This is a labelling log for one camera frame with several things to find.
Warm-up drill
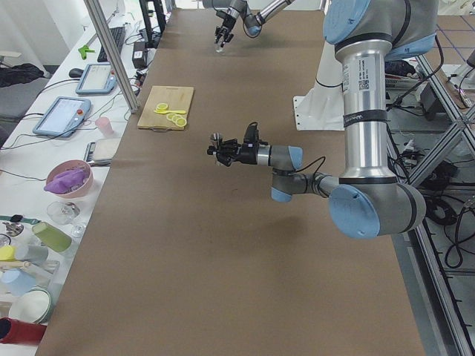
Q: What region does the pink bowl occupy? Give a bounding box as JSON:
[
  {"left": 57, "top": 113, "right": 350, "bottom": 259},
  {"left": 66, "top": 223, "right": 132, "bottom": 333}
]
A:
[{"left": 45, "top": 159, "right": 94, "bottom": 199}]

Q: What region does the light blue cup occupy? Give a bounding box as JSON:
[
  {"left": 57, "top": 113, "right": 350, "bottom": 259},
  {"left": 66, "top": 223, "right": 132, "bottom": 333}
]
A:
[{"left": 1, "top": 268, "right": 36, "bottom": 297}]

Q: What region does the pink plastic cup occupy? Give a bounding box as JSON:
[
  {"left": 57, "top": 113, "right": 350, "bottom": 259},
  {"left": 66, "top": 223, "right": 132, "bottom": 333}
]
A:
[{"left": 95, "top": 116, "right": 114, "bottom": 137}]

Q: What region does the white bowl green rim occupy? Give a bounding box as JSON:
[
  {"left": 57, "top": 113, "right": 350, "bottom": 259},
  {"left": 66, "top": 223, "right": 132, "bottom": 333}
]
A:
[{"left": 8, "top": 289, "right": 53, "bottom": 323}]

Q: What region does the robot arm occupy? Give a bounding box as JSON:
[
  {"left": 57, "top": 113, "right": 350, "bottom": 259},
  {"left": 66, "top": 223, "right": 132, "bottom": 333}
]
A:
[
  {"left": 207, "top": 1, "right": 439, "bottom": 239},
  {"left": 202, "top": 0, "right": 293, "bottom": 49}
]

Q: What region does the blue teach pendant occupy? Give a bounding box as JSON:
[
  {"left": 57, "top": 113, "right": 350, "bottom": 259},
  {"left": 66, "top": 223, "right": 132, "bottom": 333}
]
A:
[
  {"left": 33, "top": 96, "right": 92, "bottom": 137},
  {"left": 76, "top": 62, "right": 117, "bottom": 96}
]

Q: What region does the near blue teach pendant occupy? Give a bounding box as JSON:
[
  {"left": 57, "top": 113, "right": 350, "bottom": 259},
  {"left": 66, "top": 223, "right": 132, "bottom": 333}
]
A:
[{"left": 33, "top": 96, "right": 92, "bottom": 137}]

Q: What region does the green plastic cup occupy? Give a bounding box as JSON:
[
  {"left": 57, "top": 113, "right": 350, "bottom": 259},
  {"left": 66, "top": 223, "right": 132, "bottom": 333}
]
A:
[{"left": 32, "top": 222, "right": 72, "bottom": 253}]

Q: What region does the clear wine glass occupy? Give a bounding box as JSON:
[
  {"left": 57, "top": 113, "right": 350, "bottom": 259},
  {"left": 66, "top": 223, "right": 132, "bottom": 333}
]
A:
[{"left": 47, "top": 201, "right": 87, "bottom": 238}]

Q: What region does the black keyboard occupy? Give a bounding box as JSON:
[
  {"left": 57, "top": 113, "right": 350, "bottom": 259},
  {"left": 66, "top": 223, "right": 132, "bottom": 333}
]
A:
[{"left": 96, "top": 26, "right": 127, "bottom": 63}]

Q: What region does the small clear glass cup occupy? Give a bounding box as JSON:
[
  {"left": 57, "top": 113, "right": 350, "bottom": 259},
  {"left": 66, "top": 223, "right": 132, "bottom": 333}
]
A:
[{"left": 215, "top": 42, "right": 224, "bottom": 53}]

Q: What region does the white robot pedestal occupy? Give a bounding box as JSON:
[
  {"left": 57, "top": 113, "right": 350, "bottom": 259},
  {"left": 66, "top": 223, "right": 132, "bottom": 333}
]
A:
[{"left": 293, "top": 42, "right": 344, "bottom": 131}]

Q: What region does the aluminium frame post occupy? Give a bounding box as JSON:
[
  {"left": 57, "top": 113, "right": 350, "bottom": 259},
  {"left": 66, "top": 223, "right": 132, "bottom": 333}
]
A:
[{"left": 84, "top": 0, "right": 139, "bottom": 113}]

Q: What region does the steel double jigger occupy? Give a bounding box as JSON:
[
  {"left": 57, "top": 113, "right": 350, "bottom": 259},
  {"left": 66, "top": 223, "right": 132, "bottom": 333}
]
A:
[{"left": 210, "top": 132, "right": 223, "bottom": 165}]

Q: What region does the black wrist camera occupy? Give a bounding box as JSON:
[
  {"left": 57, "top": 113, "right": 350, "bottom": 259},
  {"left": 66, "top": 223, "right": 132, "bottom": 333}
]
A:
[{"left": 243, "top": 122, "right": 269, "bottom": 148}]

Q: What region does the wooden cutting board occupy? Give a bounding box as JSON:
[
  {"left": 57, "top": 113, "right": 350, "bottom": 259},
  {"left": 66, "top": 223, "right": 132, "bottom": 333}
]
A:
[{"left": 137, "top": 85, "right": 194, "bottom": 131}]

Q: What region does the yellow cup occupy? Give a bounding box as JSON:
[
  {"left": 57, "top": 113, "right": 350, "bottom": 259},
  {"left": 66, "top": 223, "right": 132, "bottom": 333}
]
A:
[{"left": 0, "top": 245, "right": 16, "bottom": 262}]

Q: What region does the far blue teach pendant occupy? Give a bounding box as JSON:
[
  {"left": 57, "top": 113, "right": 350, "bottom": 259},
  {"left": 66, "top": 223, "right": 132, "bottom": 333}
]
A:
[{"left": 76, "top": 62, "right": 117, "bottom": 96}]

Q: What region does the purple cloth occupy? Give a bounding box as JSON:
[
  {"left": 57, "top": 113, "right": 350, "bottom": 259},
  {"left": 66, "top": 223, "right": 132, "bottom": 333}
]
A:
[{"left": 44, "top": 168, "right": 87, "bottom": 194}]

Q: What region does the red cylinder container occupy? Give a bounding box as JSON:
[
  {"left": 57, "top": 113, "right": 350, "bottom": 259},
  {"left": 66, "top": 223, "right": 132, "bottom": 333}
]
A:
[{"left": 1, "top": 317, "right": 47, "bottom": 346}]

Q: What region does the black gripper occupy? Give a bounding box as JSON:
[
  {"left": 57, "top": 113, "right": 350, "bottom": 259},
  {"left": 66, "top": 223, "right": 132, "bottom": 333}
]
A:
[
  {"left": 206, "top": 139, "right": 259, "bottom": 166},
  {"left": 214, "top": 10, "right": 236, "bottom": 43}
]

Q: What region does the black power adapter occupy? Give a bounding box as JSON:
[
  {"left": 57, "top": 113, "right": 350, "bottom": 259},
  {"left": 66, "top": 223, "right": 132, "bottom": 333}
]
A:
[{"left": 132, "top": 41, "right": 148, "bottom": 69}]

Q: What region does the black computer mouse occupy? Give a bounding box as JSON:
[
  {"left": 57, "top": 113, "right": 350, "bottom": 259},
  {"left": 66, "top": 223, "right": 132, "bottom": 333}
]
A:
[{"left": 68, "top": 68, "right": 84, "bottom": 79}]

